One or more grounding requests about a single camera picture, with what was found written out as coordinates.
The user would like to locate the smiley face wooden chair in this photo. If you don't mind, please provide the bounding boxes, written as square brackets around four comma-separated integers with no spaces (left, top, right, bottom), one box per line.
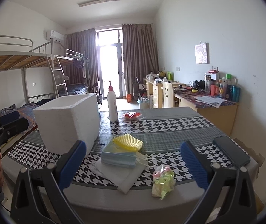
[163,81,174,108]

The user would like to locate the red snack packet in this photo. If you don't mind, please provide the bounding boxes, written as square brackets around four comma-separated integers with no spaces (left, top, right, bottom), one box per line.
[123,112,144,121]

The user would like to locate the teal tumbler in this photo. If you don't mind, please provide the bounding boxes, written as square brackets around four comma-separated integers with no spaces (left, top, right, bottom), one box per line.
[232,85,240,103]

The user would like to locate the yellow foam fruit net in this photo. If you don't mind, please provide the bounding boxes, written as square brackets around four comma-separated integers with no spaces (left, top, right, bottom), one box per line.
[113,133,143,152]

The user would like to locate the papers on desk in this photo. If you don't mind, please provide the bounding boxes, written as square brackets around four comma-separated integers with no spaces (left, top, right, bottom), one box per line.
[195,96,227,108]

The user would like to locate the metal bunk bed near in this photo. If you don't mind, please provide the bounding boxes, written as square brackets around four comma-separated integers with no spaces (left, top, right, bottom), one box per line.
[0,35,73,110]

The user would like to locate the wooden desk near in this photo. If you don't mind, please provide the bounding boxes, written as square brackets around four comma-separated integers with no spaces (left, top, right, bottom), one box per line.
[174,91,239,136]

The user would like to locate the wooden desk far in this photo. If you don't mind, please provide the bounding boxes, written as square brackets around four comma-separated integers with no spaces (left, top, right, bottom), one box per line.
[144,78,184,108]

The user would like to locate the brown curtain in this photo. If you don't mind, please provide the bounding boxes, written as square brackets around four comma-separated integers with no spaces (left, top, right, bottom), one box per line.
[122,24,159,94]
[63,28,99,90]

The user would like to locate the blue plaid quilt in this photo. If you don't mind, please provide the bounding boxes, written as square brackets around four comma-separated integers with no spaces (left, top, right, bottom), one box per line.
[0,103,39,129]

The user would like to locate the white air conditioner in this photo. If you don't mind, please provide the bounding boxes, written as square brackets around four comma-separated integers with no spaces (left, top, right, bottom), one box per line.
[46,30,64,43]

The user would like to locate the white pump lotion bottle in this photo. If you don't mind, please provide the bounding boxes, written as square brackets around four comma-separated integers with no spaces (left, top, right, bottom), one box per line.
[107,80,118,122]

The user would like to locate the black smartphone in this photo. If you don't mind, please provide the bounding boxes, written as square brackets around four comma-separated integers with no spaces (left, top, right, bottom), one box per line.
[213,136,250,168]

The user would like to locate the black headphones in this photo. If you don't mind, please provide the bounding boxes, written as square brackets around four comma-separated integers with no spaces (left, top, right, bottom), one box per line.
[192,80,205,91]

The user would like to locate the clear water bottle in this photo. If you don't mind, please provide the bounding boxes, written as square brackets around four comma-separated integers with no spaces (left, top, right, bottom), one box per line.
[204,73,211,95]

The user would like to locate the pink wall picture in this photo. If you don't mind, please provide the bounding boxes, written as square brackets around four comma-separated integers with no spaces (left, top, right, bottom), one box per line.
[194,43,208,64]

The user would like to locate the ceiling tube light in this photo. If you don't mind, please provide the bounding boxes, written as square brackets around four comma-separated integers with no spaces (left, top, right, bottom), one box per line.
[78,0,121,7]

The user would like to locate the white bucket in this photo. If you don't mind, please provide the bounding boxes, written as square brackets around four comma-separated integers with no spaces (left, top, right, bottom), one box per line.
[138,97,150,109]

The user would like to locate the left brown curtain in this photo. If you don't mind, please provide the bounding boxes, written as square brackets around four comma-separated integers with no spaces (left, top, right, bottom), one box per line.
[63,28,99,90]

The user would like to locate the orange container on floor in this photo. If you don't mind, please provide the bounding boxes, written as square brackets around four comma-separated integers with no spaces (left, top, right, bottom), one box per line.
[126,94,132,103]

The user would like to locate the metal bunk bed far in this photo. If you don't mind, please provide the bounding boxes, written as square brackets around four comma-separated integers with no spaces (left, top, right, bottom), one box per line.
[50,49,90,97]

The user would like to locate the white paper tissues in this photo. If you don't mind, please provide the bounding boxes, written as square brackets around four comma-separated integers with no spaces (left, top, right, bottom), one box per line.
[89,158,148,194]

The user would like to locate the blue face mask stack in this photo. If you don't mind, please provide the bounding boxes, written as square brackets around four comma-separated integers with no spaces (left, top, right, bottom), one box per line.
[101,141,148,168]

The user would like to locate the wooden desk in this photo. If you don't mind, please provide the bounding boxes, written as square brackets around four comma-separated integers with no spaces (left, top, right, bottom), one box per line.
[174,91,239,136]
[144,78,184,108]

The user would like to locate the metal bunk bed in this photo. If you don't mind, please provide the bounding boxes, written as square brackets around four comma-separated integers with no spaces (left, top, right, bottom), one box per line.
[50,49,90,97]
[0,35,73,110]

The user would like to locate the houndstooth tablecloth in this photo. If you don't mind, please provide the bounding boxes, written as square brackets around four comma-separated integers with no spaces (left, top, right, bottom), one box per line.
[1,106,259,217]

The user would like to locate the white styrofoam box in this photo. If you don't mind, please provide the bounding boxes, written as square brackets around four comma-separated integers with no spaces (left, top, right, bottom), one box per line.
[33,93,100,155]

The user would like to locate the pink green plastic bag bundle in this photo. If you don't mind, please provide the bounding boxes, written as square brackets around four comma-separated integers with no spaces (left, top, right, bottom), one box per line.
[152,164,176,200]

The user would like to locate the right brown curtain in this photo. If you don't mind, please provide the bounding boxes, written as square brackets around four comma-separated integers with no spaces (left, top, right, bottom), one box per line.
[122,24,159,94]

